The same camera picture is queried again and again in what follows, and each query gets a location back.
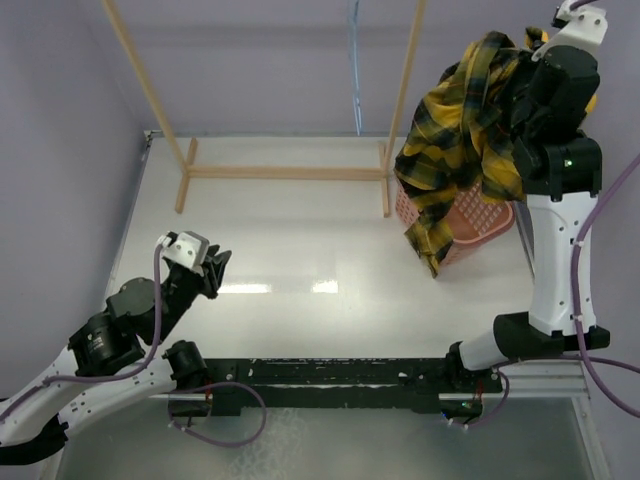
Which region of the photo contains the yellow black plaid shirt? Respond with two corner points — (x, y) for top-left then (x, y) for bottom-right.
(393, 27), (599, 280)

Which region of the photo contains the blue wire hanger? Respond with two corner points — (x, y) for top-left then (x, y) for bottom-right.
(347, 0), (363, 136)

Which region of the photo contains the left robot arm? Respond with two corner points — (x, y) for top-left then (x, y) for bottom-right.
(1, 236), (232, 466)

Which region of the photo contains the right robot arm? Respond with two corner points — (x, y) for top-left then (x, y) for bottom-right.
(444, 46), (610, 391)

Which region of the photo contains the wooden clothes rack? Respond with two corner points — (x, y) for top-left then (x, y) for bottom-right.
(102, 1), (427, 218)

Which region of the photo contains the pink plastic basket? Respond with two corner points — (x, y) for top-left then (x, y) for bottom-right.
(394, 177), (516, 266)

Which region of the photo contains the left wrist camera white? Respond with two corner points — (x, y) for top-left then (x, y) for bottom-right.
(156, 231), (210, 276)

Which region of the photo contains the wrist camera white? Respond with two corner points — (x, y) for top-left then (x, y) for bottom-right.
(531, 1), (608, 62)
(156, 231), (210, 276)

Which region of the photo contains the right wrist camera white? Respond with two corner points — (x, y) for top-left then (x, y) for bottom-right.
(531, 1), (608, 62)

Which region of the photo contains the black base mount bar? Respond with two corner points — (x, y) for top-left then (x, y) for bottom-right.
(205, 358), (502, 416)

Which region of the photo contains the aluminium rail frame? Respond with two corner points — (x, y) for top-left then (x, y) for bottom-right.
(57, 130), (586, 401)

